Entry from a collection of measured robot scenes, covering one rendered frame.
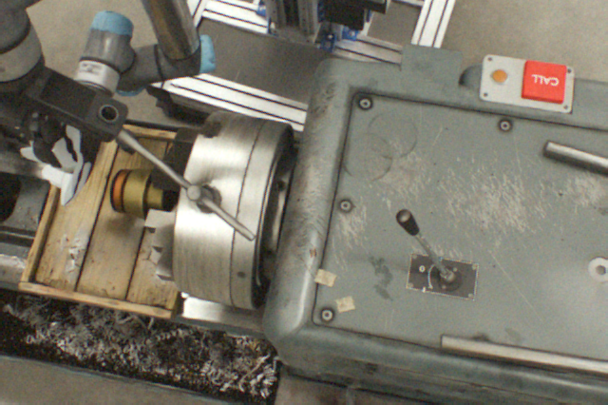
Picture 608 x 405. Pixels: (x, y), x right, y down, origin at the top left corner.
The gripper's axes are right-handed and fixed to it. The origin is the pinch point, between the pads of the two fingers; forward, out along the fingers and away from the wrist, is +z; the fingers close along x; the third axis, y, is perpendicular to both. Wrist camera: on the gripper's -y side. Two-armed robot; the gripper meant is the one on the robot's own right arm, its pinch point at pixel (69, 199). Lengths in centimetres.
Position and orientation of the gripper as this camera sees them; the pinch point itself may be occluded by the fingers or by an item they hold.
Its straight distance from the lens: 129.5
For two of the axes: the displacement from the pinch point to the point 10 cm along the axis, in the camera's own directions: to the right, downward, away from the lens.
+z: -1.9, 9.3, -3.2
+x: -0.5, -3.4, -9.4
